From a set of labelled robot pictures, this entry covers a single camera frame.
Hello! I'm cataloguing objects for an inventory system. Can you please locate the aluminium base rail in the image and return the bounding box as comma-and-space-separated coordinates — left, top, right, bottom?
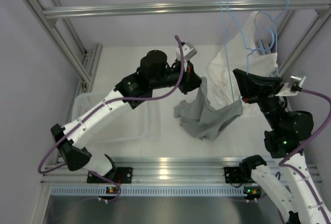
41, 156, 319, 183

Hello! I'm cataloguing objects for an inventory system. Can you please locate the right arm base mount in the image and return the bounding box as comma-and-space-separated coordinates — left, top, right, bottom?
223, 167, 244, 184

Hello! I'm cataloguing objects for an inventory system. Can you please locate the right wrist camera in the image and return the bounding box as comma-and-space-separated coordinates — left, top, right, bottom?
275, 74, 307, 97

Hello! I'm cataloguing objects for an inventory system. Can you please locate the aluminium hanging rail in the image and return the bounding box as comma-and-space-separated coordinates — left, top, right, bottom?
42, 0, 330, 20

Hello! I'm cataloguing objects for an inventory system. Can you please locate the left aluminium frame post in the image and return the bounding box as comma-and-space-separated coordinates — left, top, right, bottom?
5, 0, 103, 85

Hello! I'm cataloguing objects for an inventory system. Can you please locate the grey tank top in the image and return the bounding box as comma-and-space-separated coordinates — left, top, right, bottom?
174, 77, 243, 141

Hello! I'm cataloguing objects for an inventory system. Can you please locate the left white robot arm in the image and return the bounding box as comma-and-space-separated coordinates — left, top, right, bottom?
51, 47, 202, 183

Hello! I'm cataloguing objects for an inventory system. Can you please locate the white plastic basket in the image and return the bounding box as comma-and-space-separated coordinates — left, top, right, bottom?
71, 92, 159, 144

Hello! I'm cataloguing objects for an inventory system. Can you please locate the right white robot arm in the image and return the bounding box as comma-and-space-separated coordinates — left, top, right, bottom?
233, 69, 330, 223

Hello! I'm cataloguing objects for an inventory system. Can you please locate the right aluminium frame post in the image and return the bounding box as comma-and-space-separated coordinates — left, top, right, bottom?
278, 0, 330, 76

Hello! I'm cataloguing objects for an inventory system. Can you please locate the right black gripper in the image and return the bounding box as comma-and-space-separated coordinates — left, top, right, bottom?
233, 68, 285, 131

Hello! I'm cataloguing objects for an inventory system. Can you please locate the perforated cable duct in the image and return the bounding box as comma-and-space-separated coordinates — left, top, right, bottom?
51, 186, 247, 197

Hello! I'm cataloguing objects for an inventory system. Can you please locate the aluminium frame post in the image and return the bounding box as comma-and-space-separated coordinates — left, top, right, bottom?
5, 0, 103, 85
278, 0, 330, 76

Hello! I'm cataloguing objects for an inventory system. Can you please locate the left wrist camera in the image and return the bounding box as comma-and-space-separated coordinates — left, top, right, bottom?
175, 42, 197, 61

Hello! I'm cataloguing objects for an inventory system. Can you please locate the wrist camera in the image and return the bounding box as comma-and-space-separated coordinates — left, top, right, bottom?
175, 42, 197, 61
275, 74, 307, 97

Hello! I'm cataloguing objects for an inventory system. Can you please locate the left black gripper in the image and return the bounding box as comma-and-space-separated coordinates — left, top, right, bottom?
150, 57, 206, 94

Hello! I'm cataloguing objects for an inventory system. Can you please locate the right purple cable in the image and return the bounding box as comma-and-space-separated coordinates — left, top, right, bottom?
278, 88, 331, 219

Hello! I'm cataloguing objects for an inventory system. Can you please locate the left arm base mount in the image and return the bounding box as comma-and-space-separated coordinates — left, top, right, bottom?
86, 167, 133, 184

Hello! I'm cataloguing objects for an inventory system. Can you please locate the purple cable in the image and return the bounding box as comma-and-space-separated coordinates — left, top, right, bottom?
38, 35, 188, 174
278, 88, 331, 219

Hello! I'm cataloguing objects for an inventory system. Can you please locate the white tank top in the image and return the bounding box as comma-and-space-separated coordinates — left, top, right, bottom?
207, 11, 278, 106

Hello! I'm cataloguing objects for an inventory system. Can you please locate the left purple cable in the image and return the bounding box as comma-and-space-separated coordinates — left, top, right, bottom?
38, 35, 188, 174

